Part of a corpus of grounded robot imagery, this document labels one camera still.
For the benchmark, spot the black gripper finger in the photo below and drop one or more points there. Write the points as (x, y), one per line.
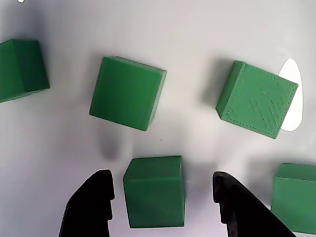
(247, 217)
(86, 209)

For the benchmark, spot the small green cube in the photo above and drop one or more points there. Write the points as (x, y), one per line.
(296, 200)
(154, 197)
(22, 71)
(126, 93)
(256, 101)

